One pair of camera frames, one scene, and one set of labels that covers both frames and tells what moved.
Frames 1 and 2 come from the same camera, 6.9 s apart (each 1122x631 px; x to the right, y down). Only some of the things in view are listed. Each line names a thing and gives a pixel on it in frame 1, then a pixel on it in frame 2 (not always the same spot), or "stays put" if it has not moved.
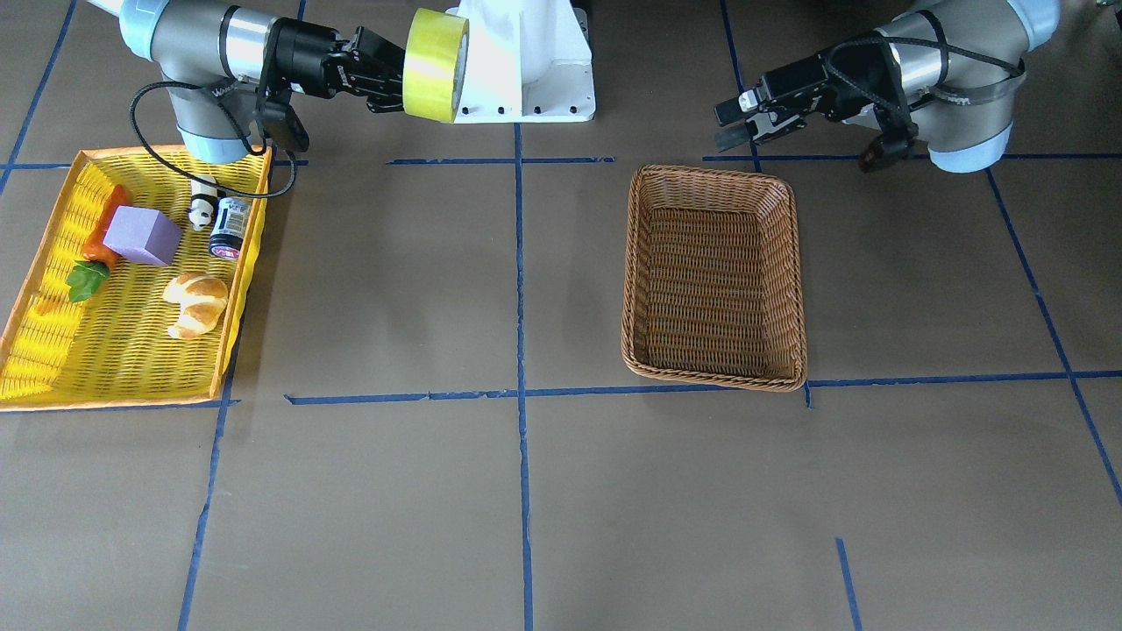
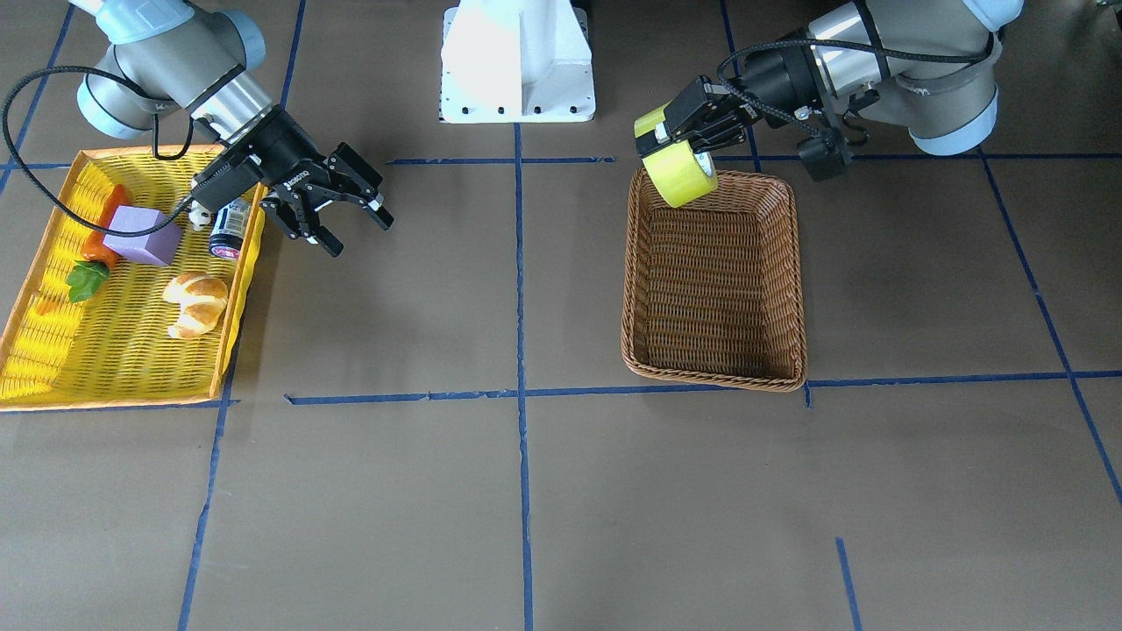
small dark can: [230, 223] stays put
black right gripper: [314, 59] → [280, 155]
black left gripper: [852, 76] → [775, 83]
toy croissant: [202, 300] stays put
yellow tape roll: [435, 62] → [683, 176]
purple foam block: [144, 233] stays put
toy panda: [203, 201] stays put
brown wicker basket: [712, 280] stays put
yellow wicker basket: [140, 284] stays put
